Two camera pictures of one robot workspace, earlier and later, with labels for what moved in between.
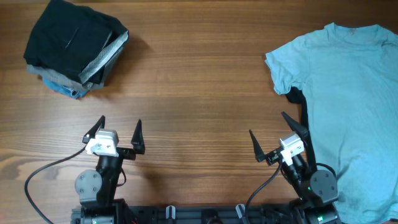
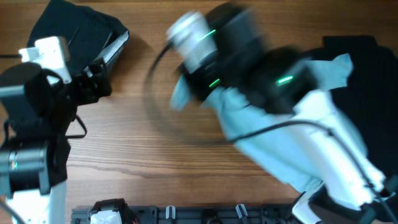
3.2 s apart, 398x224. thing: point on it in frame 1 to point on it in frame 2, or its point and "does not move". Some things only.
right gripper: [271, 156] to [201, 91]
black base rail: [180, 214] does not move
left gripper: [129, 154] to [83, 81]
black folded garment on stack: [75, 39] does not move
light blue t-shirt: [349, 74] to [273, 138]
